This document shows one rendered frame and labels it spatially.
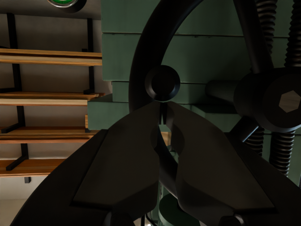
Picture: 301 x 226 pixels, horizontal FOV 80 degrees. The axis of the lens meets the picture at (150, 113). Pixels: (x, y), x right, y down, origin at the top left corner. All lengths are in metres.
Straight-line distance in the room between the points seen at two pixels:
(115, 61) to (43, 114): 2.77
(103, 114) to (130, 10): 0.20
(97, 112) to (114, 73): 0.09
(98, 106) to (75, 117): 2.58
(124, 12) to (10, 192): 3.57
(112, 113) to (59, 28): 2.68
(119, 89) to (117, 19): 0.13
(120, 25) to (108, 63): 0.07
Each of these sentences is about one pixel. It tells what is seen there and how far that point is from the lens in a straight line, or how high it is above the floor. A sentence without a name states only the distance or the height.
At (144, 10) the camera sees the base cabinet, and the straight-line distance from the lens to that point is 0.38.
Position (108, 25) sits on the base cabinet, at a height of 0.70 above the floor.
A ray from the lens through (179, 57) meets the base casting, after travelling 0.37.
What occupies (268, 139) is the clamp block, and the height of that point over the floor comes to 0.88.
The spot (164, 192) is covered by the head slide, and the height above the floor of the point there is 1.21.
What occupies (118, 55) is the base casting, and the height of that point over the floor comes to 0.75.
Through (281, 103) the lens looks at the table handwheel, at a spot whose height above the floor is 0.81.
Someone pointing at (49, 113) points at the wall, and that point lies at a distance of 3.06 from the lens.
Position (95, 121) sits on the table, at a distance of 0.39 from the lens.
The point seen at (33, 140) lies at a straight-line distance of 2.64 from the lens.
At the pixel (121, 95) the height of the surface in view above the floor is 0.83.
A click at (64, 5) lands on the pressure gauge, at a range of 0.34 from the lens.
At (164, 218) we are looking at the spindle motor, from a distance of 0.63.
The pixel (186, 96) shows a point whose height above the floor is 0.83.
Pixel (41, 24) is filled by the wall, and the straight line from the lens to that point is 3.10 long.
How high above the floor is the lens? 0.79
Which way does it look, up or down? 10 degrees up
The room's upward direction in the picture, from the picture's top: 178 degrees counter-clockwise
